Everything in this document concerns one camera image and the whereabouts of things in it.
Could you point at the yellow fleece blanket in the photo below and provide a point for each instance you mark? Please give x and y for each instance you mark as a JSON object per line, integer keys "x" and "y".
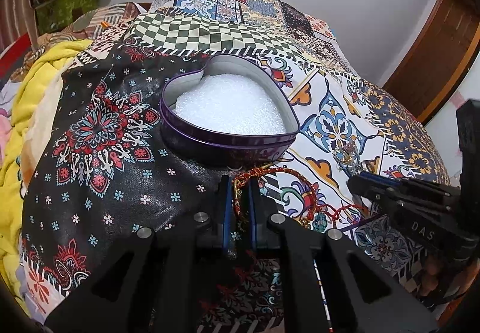
{"x": 28, "y": 96}

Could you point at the wooden wardrobe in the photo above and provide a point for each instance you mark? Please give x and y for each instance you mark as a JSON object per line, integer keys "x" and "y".
{"x": 439, "y": 58}

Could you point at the pink fabric item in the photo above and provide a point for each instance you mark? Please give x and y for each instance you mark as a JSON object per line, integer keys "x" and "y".
{"x": 5, "y": 132}

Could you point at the striped brown pillow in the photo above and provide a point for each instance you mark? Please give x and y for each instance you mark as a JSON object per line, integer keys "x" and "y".
{"x": 92, "y": 24}

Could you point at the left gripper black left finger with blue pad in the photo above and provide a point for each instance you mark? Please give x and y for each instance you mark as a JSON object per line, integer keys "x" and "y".
{"x": 224, "y": 215}

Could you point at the silver crystal jewelry piece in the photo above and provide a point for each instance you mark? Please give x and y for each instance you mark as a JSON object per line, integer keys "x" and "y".
{"x": 348, "y": 159}

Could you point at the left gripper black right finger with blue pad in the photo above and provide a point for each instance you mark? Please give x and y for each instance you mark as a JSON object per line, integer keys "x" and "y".
{"x": 260, "y": 209}

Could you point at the green patterned storage box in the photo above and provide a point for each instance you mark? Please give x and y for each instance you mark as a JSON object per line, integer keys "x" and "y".
{"x": 55, "y": 15}

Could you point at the person's hand holding gripper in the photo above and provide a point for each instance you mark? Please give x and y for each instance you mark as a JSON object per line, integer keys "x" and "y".
{"x": 432, "y": 268}

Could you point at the patchwork patterned bedspread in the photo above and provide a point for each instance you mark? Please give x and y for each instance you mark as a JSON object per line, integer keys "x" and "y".
{"x": 143, "y": 123}

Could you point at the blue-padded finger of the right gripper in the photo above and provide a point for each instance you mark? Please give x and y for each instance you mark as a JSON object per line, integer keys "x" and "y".
{"x": 378, "y": 189}

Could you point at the striped brown curtain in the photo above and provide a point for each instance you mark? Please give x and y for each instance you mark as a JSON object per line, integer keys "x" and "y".
{"x": 17, "y": 19}

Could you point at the purple heart-shaped tin box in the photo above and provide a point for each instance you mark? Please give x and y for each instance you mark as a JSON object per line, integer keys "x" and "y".
{"x": 215, "y": 149}

